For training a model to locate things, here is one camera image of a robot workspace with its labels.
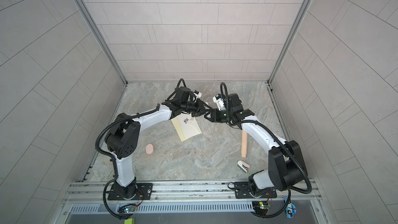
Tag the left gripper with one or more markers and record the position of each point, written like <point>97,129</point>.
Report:
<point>199,108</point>

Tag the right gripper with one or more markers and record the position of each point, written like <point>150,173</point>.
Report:
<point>215,114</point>

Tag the cream white envelope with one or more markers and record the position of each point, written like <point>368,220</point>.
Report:
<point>189,126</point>

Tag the yellow envelope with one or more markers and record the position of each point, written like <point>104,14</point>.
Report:
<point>178,129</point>

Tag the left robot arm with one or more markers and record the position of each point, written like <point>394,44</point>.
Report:
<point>119,139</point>

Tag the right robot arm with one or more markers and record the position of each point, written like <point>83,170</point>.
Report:
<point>286,167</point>

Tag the beige toy microphone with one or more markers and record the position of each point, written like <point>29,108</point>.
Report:
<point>244,144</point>

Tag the pink white tape dispenser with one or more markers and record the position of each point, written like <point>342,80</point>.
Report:
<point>243,166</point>

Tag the pink oval eraser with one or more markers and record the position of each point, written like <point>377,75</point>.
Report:
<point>149,149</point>

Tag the right circuit board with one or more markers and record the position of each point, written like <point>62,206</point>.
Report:
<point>261,208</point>

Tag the circuit board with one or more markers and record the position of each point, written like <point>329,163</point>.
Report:
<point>127,209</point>
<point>261,208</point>

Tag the left circuit board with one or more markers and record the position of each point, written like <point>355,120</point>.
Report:
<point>127,209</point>

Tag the blue toy car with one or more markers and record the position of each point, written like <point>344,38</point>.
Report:
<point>290,208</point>

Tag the green sticky note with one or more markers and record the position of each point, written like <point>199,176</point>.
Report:
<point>129,221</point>

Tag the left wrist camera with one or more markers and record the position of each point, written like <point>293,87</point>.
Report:
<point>197,95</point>

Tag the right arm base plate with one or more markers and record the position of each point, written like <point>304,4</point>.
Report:
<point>248,190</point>

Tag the aluminium rail frame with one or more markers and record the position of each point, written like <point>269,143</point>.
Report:
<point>188,202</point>

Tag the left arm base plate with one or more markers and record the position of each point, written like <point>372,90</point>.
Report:
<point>139,191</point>

